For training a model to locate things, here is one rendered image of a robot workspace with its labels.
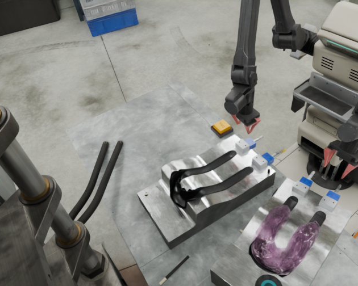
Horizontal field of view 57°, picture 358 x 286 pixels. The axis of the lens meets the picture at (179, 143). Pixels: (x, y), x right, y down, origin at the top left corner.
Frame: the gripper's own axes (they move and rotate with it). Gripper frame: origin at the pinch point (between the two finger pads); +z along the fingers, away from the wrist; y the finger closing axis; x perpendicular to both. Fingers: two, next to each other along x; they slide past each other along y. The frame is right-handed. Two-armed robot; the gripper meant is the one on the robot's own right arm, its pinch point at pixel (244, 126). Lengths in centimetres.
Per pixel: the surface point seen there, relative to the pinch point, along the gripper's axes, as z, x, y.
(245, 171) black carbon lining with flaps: 12.7, -6.8, 10.3
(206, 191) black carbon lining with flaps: 9.8, -26.2, 11.2
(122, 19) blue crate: 91, 61, -301
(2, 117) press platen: -52, -72, 8
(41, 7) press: 82, -13, -386
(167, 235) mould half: 16, -46, 16
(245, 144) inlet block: 9.3, 0.2, 1.3
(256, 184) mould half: 12.3, -7.5, 18.0
